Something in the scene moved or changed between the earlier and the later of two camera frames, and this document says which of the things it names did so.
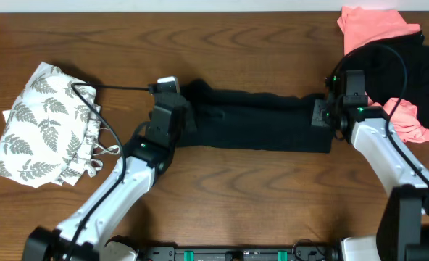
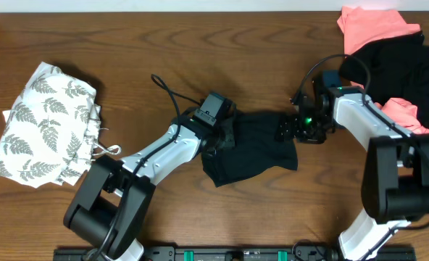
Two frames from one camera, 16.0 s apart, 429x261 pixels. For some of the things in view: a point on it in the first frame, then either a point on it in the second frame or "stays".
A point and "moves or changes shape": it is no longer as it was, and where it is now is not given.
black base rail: [238, 253] stays
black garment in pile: [401, 67] stays
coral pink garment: [361, 25] stays
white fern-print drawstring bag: [51, 131] stays
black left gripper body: [173, 137] → [224, 137]
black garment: [230, 119] moves or changes shape
